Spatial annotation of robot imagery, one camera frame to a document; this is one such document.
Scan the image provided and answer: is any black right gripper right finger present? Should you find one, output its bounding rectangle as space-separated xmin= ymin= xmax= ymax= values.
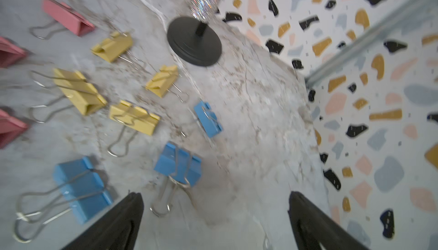
xmin=288 ymin=191 xmax=366 ymax=250

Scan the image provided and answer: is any pink binder clip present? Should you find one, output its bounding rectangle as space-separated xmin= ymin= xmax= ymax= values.
xmin=29 ymin=0 xmax=95 ymax=40
xmin=0 ymin=37 xmax=27 ymax=68
xmin=0 ymin=110 xmax=29 ymax=149

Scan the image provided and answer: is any blue binder clip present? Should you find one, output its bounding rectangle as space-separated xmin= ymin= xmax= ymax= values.
xmin=150 ymin=142 xmax=203 ymax=218
xmin=13 ymin=156 xmax=114 ymax=244
xmin=194 ymin=101 xmax=223 ymax=138

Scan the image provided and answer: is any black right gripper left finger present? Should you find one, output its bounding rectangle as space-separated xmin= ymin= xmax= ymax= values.
xmin=64 ymin=193 xmax=144 ymax=250

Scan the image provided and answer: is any yellow binder clip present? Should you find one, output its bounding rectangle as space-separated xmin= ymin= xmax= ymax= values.
xmin=28 ymin=68 xmax=108 ymax=124
xmin=107 ymin=100 xmax=161 ymax=158
xmin=91 ymin=31 xmax=145 ymax=70
xmin=144 ymin=65 xmax=189 ymax=103

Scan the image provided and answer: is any aluminium frame corner post right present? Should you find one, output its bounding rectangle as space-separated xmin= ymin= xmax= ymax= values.
xmin=305 ymin=0 xmax=438 ymax=89

